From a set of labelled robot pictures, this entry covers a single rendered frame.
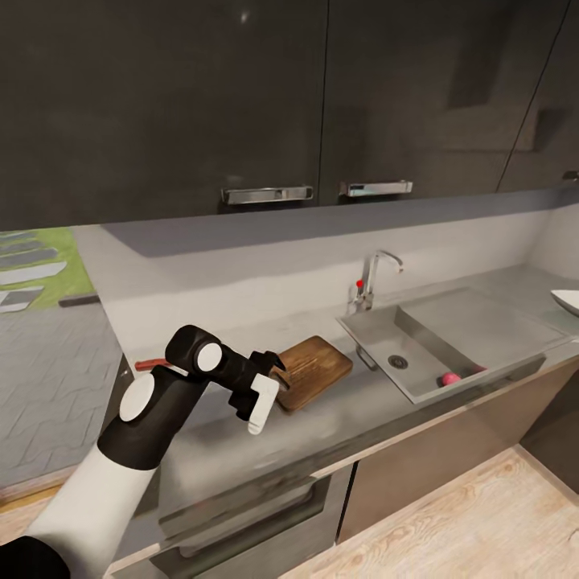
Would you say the cutting board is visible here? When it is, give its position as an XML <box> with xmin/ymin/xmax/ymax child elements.
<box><xmin>268</xmin><ymin>335</ymin><xmax>353</xmax><ymax>412</ymax></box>

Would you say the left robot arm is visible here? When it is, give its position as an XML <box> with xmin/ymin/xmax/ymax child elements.
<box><xmin>0</xmin><ymin>324</ymin><xmax>285</xmax><ymax>579</ymax></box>

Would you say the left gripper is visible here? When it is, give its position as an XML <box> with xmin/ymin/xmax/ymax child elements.
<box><xmin>224</xmin><ymin>351</ymin><xmax>285</xmax><ymax>422</ymax></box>

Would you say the bowl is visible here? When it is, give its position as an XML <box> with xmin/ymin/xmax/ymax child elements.
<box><xmin>550</xmin><ymin>290</ymin><xmax>579</xmax><ymax>317</ymax></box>

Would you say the vidalia onion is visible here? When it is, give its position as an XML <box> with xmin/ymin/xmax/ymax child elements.
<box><xmin>441</xmin><ymin>373</ymin><xmax>460</xmax><ymax>386</ymax></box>

